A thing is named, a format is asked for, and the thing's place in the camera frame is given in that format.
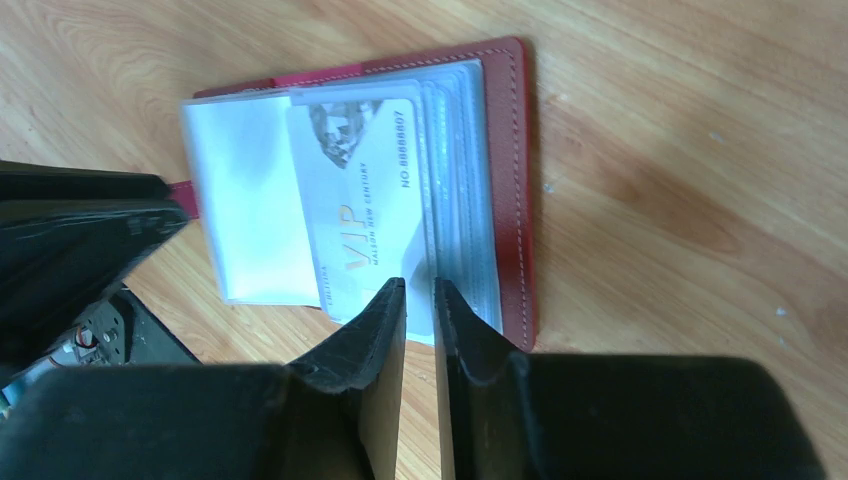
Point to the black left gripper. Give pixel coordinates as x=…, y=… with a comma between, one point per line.
x=68, y=239

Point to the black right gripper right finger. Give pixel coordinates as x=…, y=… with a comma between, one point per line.
x=508, y=414

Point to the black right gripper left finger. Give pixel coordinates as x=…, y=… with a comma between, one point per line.
x=332, y=413

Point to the white VIP card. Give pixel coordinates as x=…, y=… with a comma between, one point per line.
x=357, y=168

